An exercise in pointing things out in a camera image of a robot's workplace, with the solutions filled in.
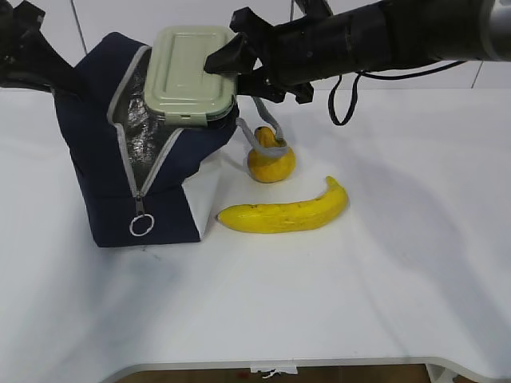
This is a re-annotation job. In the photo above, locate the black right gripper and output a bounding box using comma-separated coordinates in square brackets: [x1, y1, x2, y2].
[204, 8, 314, 104]

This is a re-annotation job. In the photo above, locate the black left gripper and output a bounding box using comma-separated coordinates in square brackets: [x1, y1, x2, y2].
[1, 1, 88, 98]

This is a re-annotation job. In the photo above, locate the green lid glass container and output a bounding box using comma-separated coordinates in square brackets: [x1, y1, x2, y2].
[144, 26, 236, 128]

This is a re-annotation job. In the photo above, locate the yellow pear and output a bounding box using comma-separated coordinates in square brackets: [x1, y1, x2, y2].
[247, 126, 296, 184]

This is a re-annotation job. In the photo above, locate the navy blue lunch bag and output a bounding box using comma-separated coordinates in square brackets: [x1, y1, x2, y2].
[54, 32, 240, 247]

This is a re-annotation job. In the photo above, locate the yellow banana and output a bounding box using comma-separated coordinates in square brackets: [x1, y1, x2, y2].
[216, 176, 349, 234]

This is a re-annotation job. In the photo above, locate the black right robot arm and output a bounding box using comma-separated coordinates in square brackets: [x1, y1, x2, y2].
[204, 0, 510, 104]

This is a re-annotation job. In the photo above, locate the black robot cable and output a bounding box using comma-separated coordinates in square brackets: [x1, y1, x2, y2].
[327, 59, 468, 126]

